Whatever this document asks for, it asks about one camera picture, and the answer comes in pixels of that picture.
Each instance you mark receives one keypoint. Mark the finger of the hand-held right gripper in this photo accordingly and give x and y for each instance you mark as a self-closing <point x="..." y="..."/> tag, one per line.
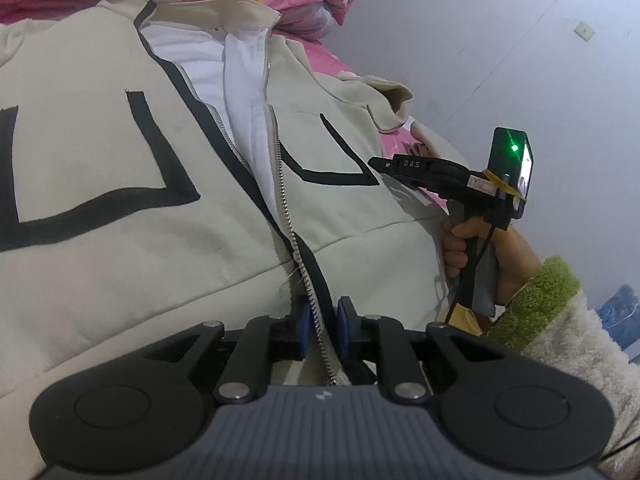
<point x="415" y="167"/>

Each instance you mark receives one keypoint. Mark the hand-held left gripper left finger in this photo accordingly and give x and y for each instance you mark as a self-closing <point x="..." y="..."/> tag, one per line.
<point x="304" y="330"/>

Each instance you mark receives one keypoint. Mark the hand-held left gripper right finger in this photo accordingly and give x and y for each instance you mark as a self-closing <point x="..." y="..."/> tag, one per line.
<point x="343" y="327"/>

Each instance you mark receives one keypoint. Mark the beige zip jacket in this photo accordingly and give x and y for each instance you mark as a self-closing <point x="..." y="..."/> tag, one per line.
<point x="150" y="260"/>

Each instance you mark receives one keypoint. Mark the person's right forearm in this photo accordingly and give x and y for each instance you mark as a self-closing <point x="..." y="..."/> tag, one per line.
<point x="575" y="340"/>

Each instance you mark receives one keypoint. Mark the person's right hand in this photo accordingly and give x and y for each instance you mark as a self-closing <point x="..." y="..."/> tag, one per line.
<point x="517" y="260"/>

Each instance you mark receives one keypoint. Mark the pink floral bed blanket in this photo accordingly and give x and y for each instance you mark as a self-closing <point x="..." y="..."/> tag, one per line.
<point x="330" y="60"/>

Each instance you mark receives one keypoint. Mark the blue plastic bag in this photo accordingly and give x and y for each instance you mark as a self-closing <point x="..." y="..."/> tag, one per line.
<point x="622" y="320"/>

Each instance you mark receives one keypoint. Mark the white wall plate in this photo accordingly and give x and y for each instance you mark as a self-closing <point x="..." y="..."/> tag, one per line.
<point x="584" y="31"/>

